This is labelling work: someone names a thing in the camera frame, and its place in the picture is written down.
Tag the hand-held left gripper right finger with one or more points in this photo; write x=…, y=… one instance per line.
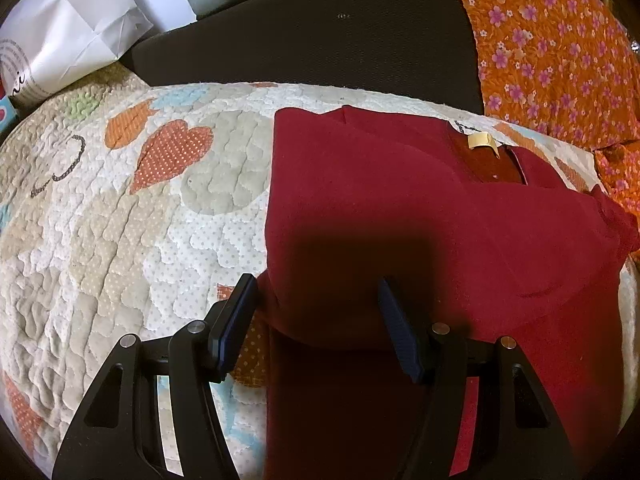
x=400, y=327

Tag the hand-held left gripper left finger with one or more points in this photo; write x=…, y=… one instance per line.
x=234, y=321

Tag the blue and red box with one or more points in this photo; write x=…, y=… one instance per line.
x=6, y=115

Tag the white paper bag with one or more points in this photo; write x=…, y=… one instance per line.
x=60, y=45

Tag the dark red garment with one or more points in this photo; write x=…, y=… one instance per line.
x=400, y=230

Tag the heart patterned quilt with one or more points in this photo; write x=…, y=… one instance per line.
x=115, y=240

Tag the dark brown cushion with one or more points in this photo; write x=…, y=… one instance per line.
x=320, y=45

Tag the orange floral cloth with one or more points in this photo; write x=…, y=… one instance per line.
x=550, y=50

